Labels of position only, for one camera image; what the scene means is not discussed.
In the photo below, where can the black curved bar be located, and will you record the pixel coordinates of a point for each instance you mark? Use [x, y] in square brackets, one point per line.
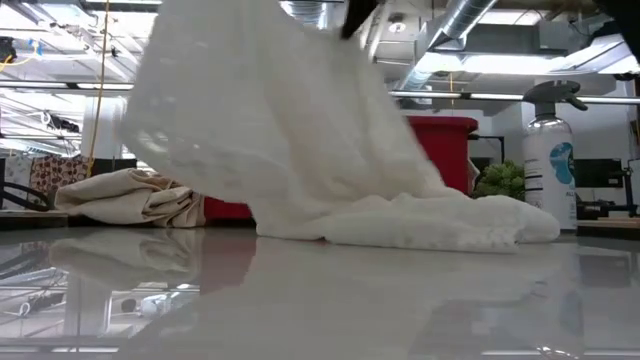
[44, 199]

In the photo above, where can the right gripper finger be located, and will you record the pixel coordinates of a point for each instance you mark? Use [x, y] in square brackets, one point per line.
[357, 15]

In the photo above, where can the white lace top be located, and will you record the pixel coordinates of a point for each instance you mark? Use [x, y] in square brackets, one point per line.
[280, 125]

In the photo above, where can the round ceiling detector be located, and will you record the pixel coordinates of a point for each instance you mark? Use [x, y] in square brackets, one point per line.
[397, 27]

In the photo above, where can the silver spiral ventilation duct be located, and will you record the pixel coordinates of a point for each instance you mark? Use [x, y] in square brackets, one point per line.
[460, 20]

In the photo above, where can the silver ribbed ventilation duct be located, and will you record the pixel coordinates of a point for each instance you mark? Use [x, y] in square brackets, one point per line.
[307, 10]

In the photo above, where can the red plastic laundry bin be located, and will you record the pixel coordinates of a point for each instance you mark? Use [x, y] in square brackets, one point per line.
[442, 150]

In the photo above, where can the green potted plant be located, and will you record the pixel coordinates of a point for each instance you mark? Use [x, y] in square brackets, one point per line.
[500, 180]

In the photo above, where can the black computer monitor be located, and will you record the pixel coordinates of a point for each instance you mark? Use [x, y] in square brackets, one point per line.
[597, 172]

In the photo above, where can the black box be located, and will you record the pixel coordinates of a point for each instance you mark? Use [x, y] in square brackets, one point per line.
[115, 166]

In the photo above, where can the long ceiling light bar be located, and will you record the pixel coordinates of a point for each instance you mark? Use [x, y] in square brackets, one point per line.
[75, 86]

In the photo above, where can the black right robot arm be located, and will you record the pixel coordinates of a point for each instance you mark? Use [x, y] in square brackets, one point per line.
[625, 20]

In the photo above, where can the beige folded cloth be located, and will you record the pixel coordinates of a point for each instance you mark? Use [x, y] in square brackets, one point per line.
[125, 197]

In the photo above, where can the brown patterned fabric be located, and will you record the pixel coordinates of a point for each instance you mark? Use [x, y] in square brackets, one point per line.
[55, 172]

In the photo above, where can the black monitor stand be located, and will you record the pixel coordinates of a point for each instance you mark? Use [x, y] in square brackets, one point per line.
[600, 209]

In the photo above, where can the clear spray bottle black trigger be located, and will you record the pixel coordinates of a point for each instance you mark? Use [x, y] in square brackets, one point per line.
[547, 165]

